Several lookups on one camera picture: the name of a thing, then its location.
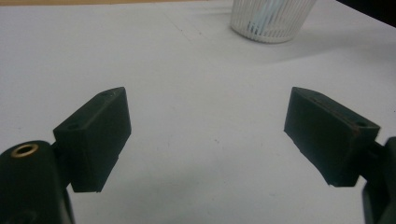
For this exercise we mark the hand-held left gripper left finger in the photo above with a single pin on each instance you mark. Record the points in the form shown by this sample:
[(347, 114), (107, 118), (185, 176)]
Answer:
[(93, 140)]

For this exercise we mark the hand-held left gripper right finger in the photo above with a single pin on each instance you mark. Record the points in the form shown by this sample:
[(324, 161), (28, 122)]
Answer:
[(330, 140)]

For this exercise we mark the white plastic mesh basket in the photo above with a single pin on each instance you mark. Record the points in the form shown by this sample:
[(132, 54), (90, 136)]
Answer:
[(289, 21)]

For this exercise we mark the white table cover sheet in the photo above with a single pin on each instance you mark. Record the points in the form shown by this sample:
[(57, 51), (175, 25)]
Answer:
[(199, 93)]

